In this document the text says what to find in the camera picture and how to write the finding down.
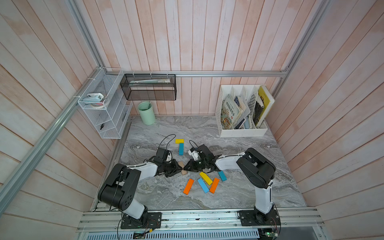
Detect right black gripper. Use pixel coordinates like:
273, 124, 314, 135
182, 159, 208, 173

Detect long yellow block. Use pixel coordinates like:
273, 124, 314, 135
199, 172, 213, 186

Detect natural wood block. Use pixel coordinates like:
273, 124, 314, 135
178, 161, 188, 176

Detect teal block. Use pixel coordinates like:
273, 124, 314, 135
218, 171, 227, 182
179, 143, 184, 156

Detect orange block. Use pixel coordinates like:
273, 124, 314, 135
183, 179, 194, 195
209, 178, 220, 194

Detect short yellow block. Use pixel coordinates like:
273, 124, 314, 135
175, 139, 185, 144

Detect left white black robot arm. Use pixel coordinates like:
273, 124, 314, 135
98, 160, 182, 220

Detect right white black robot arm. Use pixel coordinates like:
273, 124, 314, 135
183, 145, 276, 215

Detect light blue block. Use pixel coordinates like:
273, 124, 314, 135
198, 178, 209, 193

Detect grey blue books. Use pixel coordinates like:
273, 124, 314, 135
234, 96, 251, 129

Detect illustrated children's book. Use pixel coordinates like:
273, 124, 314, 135
221, 95, 243, 130

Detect white file organizer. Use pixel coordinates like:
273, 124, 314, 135
215, 85, 268, 138

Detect mint green cup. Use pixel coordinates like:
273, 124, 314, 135
138, 102, 156, 126

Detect papers in black basket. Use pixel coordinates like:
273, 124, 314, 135
129, 79, 171, 87

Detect yellow book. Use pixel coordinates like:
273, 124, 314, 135
254, 85, 275, 128

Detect white tape dispenser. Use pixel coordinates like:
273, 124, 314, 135
81, 93, 105, 109

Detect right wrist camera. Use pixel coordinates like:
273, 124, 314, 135
188, 145, 214, 161

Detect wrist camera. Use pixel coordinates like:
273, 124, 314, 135
188, 145, 214, 161
154, 148, 172, 164

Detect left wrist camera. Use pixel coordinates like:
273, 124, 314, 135
154, 148, 172, 164

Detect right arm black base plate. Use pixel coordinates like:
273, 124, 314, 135
238, 208, 281, 227

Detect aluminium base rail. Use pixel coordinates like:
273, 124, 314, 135
77, 207, 325, 233

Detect black mesh wall basket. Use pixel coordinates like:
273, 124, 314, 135
120, 74, 177, 101

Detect white wire shelf rack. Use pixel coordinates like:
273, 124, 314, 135
78, 68, 133, 139

